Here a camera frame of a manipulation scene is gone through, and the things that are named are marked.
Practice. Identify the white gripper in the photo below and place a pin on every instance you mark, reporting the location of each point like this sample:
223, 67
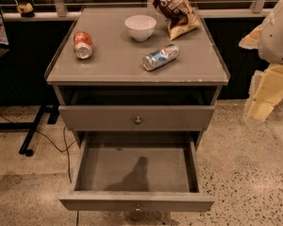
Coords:
277, 38

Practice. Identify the blue silver redbull can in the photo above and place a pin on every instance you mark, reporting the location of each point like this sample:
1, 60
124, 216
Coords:
160, 57

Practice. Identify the grey drawer cabinet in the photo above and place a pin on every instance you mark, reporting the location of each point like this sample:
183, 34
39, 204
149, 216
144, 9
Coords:
114, 75

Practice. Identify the orange soda can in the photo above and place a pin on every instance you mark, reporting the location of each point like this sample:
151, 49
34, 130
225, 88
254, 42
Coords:
83, 46

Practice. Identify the open grey middle drawer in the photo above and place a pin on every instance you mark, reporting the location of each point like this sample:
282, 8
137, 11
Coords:
137, 172

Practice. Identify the closed grey top drawer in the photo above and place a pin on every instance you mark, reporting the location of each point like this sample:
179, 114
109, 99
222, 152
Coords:
137, 117

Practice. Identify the brown chip bag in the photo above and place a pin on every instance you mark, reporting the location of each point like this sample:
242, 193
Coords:
179, 15

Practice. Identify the white ceramic bowl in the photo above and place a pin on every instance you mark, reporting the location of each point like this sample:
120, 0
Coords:
140, 27

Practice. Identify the small yellow black object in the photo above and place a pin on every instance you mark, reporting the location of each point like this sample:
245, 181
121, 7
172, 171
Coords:
25, 9

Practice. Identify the black desk leg frame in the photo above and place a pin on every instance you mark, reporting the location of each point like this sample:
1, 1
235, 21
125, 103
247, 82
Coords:
30, 127

